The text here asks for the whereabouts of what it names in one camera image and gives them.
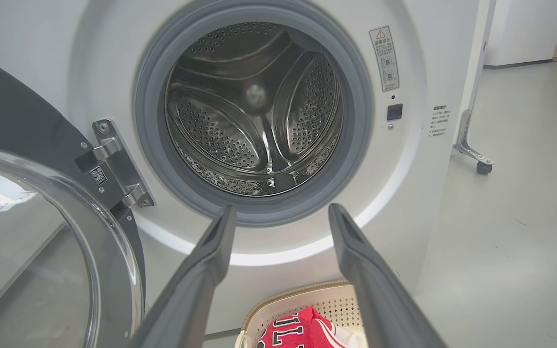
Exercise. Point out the black door latch socket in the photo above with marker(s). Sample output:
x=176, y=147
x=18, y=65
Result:
x=394, y=111

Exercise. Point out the cream perforated laundry basket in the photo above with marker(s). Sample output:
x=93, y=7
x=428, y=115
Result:
x=339, y=305

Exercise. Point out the metal door hinge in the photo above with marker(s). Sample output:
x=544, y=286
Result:
x=119, y=169

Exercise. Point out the dark round washing machine door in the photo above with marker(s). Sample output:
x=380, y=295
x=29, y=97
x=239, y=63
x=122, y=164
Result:
x=17, y=111

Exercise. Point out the white partition panel on casters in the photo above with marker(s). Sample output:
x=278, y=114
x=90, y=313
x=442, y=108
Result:
x=472, y=140

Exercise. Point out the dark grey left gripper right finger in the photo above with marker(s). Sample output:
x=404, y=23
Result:
x=375, y=295

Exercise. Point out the white washing machine body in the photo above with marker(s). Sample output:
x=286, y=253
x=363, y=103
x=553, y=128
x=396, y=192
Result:
x=394, y=193

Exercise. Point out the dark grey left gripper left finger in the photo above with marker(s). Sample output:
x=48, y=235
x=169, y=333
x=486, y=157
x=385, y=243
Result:
x=196, y=290

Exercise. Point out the grey warning sticker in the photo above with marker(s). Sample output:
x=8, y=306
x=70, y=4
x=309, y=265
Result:
x=384, y=58

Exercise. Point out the red Bulls jersey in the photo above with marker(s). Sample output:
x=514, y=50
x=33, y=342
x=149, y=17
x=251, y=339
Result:
x=302, y=328

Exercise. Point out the steel washing machine drum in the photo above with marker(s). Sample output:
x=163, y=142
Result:
x=240, y=121

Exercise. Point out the grey rubber door gasket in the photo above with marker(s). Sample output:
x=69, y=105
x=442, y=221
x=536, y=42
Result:
x=358, y=125

